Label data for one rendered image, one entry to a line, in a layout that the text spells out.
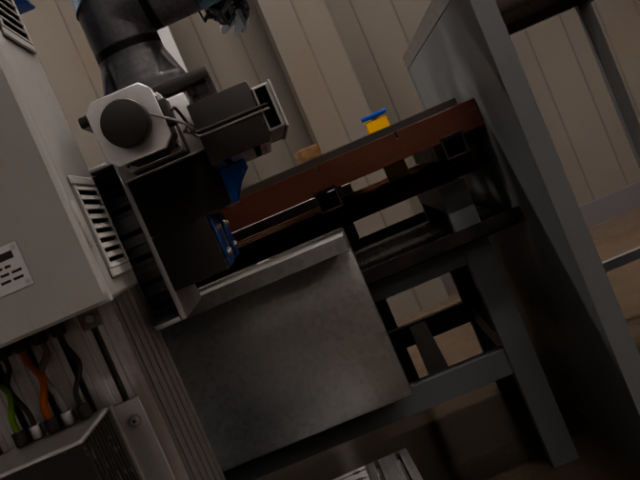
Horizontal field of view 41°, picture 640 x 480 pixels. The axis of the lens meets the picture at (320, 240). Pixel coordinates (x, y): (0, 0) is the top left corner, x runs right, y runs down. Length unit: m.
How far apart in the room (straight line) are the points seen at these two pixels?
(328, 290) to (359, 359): 0.16
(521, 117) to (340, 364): 0.66
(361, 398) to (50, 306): 1.01
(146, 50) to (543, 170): 0.71
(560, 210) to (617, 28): 3.48
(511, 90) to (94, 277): 0.85
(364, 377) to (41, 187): 1.05
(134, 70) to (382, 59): 3.24
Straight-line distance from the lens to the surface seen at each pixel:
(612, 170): 4.90
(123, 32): 1.52
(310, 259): 1.65
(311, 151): 2.44
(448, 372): 1.97
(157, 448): 1.20
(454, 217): 1.91
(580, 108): 4.86
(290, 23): 4.35
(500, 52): 1.54
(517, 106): 1.54
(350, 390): 1.86
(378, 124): 2.02
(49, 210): 0.97
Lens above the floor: 0.79
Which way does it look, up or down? 4 degrees down
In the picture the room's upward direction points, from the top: 23 degrees counter-clockwise
